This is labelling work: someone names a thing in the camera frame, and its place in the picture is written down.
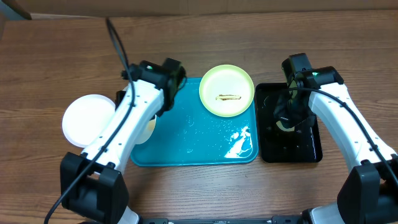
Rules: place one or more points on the yellow green sponge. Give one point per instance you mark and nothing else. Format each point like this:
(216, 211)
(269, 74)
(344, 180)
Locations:
(285, 112)

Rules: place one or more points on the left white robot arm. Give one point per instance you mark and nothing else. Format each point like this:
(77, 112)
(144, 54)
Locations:
(92, 183)

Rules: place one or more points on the white plate with stain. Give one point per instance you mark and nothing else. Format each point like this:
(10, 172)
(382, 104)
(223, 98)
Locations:
(86, 117)

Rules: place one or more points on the teal plastic tray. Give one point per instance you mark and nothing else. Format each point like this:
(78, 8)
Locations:
(189, 135)

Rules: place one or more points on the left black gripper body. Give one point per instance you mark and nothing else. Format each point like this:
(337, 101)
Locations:
(120, 96)

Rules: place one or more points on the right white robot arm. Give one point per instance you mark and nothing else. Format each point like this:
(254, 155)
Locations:
(369, 194)

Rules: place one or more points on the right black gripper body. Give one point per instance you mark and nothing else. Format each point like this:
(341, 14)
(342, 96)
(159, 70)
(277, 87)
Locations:
(293, 111)

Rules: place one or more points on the black plastic tray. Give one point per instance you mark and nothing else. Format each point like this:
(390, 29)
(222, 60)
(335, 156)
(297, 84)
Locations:
(302, 144)

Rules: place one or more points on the light green plate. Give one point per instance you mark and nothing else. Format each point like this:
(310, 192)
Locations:
(226, 90)

